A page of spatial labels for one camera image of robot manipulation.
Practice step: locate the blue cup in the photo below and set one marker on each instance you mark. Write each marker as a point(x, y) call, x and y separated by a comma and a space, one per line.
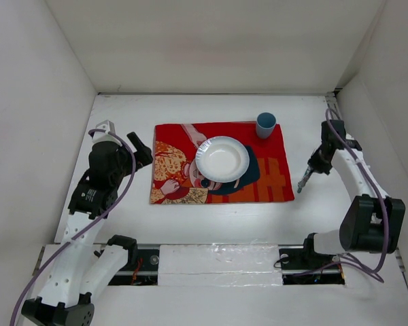
point(265, 124)

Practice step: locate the white blue-rimmed plate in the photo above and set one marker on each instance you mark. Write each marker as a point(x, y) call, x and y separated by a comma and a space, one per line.
point(222, 159)

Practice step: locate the red patterned cloth placemat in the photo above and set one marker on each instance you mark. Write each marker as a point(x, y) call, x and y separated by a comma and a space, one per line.
point(176, 179)

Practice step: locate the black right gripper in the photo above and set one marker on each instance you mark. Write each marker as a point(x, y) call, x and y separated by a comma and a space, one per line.
point(316, 166)

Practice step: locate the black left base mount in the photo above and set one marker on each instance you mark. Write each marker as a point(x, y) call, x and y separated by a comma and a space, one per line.
point(142, 266)

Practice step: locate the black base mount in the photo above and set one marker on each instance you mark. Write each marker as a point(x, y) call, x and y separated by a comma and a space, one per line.
point(301, 265)
point(142, 266)

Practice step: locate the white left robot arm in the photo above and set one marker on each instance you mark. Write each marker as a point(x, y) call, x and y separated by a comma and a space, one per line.
point(78, 275)

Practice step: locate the aluminium rail on right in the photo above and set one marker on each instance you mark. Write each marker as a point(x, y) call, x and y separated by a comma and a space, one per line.
point(333, 119)

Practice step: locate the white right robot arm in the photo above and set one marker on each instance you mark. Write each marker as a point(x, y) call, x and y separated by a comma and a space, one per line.
point(374, 220)

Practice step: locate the silver fork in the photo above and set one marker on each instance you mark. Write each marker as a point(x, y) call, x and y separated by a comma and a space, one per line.
point(301, 184)

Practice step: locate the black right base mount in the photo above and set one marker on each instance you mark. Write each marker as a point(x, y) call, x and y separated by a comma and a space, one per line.
point(301, 265)

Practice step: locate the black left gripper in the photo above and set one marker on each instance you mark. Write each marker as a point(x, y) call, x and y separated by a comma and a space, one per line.
point(143, 153)

